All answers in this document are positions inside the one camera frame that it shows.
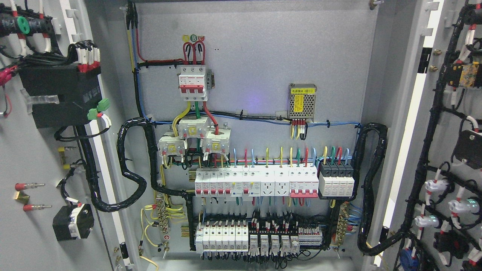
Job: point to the grey cabinet door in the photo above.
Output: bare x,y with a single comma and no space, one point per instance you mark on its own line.
31,167
425,87

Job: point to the white current transformers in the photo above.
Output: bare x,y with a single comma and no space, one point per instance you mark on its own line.
196,132

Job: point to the white breaker and socket row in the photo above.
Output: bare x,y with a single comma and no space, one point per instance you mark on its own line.
257,181

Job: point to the red three pole main breaker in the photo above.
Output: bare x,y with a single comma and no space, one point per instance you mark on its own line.
193,83

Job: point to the metal mesh power supply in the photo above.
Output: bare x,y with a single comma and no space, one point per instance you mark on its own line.
302,101

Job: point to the black surge protector block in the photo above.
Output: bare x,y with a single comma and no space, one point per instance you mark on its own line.
335,181

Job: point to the white lower breaker row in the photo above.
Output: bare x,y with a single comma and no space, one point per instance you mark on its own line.
222,236

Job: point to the lower relay terminal row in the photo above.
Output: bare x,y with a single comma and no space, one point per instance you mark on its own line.
275,237

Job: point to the black digital power meter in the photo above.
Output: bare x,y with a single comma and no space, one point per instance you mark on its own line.
62,95

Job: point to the yellow terminal connector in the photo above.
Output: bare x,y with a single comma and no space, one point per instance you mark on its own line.
66,162

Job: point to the white rotary selector switch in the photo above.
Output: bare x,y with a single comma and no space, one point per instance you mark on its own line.
72,222

